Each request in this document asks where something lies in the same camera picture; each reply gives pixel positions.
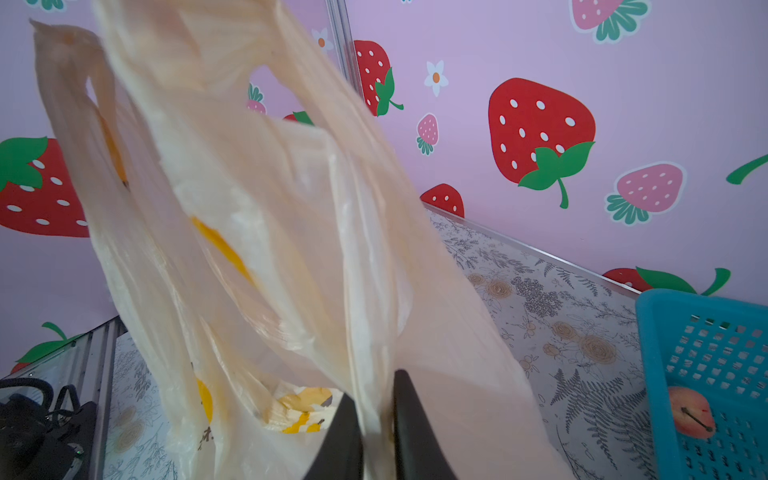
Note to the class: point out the small fake strawberry back left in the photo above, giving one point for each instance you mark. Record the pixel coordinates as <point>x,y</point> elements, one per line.
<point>692,414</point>

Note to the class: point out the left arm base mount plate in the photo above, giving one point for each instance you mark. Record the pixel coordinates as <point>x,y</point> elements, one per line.
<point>45,435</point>

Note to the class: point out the translucent orange plastic bag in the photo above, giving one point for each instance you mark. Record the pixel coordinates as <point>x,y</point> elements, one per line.
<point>266,251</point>

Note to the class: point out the teal plastic basket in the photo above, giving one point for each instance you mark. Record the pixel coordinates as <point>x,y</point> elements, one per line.
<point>717,347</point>

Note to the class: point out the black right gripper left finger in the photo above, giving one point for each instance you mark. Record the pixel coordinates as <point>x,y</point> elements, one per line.
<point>341,454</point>

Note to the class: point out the aluminium frame post left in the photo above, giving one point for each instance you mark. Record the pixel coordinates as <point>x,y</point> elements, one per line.
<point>341,28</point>

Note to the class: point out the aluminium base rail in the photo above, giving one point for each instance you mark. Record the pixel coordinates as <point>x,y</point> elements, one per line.
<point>85,361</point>

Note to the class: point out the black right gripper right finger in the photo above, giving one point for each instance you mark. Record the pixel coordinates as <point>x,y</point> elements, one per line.
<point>418,455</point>

